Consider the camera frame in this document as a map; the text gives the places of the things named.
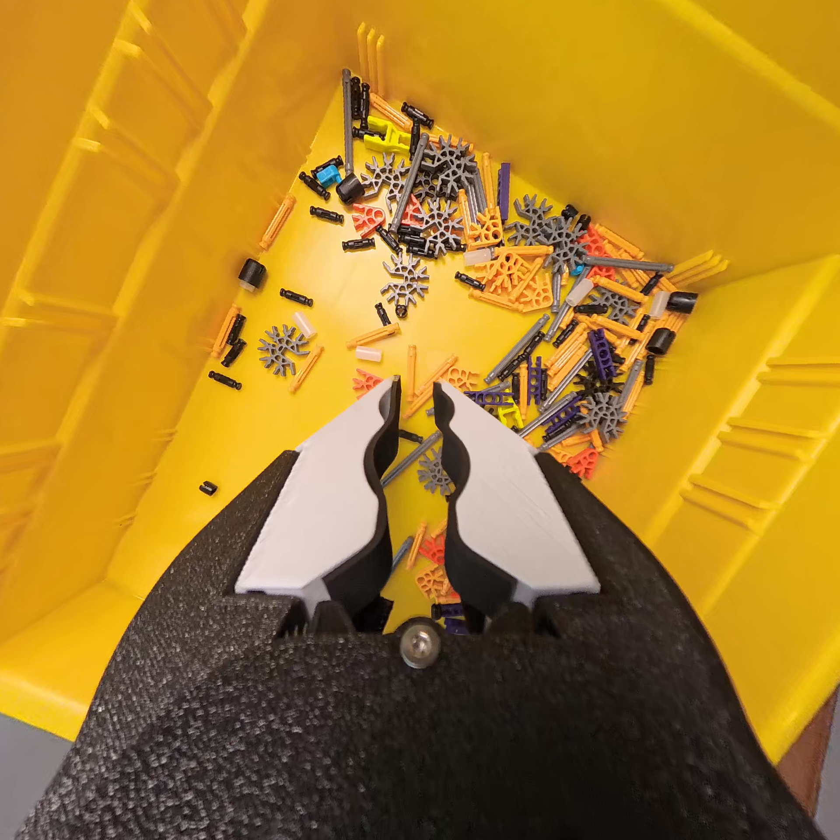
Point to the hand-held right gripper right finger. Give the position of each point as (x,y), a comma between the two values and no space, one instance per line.
(518,518)

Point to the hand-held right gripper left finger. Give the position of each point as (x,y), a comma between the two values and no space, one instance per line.
(315,518)

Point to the pile of small construction parts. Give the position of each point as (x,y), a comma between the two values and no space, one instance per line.
(518,275)

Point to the yellow bin with dark parts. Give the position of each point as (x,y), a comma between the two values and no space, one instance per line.
(623,98)

